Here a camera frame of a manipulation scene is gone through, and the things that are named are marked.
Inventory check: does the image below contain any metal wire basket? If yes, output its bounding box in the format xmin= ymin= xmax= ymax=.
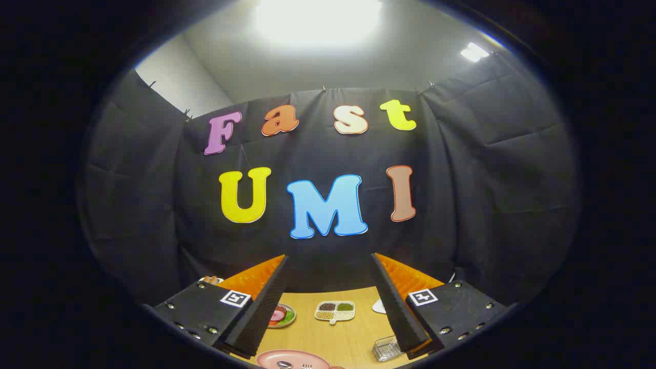
xmin=372 ymin=336 xmax=403 ymax=362

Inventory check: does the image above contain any oval dish with toy food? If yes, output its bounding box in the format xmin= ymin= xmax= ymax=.
xmin=268 ymin=303 xmax=297 ymax=329

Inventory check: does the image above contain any large ceiling light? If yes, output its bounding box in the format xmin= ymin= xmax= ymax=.
xmin=254 ymin=0 xmax=384 ymax=49

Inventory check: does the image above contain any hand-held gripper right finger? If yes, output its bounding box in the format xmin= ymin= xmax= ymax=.
xmin=370 ymin=252 xmax=513 ymax=359

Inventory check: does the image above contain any small ceiling light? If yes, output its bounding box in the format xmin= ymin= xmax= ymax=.
xmin=460 ymin=42 xmax=490 ymax=63

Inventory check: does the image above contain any pink round plate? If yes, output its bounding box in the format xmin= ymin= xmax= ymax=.
xmin=256 ymin=350 xmax=333 ymax=369

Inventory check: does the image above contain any white divided dish with beans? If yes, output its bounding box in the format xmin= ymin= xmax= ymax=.
xmin=314 ymin=300 xmax=356 ymax=325

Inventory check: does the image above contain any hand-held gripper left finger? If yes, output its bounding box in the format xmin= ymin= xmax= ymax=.
xmin=141 ymin=254 xmax=289 ymax=359

